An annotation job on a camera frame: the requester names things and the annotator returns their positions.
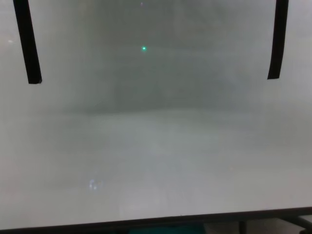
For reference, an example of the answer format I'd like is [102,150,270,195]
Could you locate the black tape strip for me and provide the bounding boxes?
[13,0,42,85]
[267,0,290,80]

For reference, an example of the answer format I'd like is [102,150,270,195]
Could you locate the black table brace bar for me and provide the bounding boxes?
[276,214,310,230]

